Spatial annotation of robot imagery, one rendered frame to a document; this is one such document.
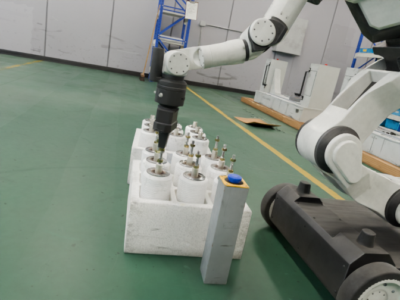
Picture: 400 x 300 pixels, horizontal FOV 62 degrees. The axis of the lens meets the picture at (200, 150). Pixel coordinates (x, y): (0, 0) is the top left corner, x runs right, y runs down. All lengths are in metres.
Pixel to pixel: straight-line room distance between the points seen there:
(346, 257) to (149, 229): 0.57
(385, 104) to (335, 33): 7.66
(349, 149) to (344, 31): 7.91
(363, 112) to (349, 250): 0.39
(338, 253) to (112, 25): 6.71
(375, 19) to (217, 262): 0.80
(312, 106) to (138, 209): 3.57
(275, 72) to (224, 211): 4.78
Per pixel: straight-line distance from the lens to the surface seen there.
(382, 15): 1.07
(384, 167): 3.07
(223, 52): 1.00
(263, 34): 1.01
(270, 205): 1.37
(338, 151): 0.99
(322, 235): 1.10
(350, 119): 1.05
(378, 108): 1.09
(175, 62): 0.94
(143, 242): 1.09
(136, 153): 1.54
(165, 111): 0.98
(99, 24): 7.32
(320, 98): 4.42
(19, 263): 1.08
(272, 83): 5.59
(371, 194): 1.18
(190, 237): 1.10
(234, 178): 0.91
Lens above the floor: 0.62
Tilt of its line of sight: 15 degrees down
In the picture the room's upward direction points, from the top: 11 degrees clockwise
